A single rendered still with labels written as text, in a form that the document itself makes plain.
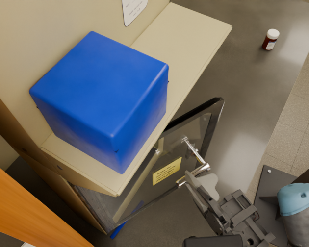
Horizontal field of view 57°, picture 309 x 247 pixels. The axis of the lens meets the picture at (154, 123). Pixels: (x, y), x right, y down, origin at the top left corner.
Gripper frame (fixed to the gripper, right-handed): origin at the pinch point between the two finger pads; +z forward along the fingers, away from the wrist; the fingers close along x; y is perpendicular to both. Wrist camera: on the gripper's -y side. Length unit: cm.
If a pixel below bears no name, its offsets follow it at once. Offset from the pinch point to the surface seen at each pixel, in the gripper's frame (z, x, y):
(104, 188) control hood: -3.6, 30.7, -17.3
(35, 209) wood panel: -5.6, 39.3, -22.8
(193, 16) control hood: 13.8, 31.0, 7.9
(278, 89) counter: 17, -26, 59
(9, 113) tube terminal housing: 5.5, 37.7, -21.9
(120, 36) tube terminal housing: 13.0, 34.1, -5.6
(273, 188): -7, -118, 79
